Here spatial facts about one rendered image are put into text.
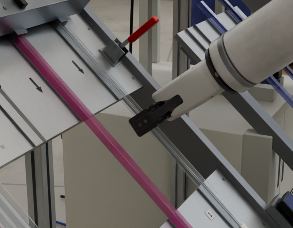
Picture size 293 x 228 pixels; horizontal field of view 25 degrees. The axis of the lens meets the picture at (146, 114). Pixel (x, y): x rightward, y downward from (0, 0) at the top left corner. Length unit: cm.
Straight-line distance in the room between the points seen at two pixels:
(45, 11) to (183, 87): 23
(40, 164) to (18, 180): 188
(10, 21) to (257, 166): 64
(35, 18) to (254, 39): 31
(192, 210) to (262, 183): 42
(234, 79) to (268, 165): 47
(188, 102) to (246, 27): 13
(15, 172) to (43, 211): 194
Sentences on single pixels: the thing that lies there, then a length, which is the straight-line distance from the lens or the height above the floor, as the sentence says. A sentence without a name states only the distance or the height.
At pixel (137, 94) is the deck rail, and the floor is 95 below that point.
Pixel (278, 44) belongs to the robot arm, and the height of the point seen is 109.
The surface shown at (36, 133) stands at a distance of 85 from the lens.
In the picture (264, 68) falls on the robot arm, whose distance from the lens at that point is 89.
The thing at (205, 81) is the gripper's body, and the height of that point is 103.
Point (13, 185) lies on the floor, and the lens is 311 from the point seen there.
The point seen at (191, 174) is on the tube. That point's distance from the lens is 100.
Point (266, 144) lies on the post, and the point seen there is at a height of 80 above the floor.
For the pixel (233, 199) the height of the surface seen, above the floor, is 81.
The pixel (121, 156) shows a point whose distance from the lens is 91.
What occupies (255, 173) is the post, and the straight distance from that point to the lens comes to 135.
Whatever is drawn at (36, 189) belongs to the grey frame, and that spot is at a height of 72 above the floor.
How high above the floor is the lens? 127
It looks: 18 degrees down
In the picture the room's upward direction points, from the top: straight up
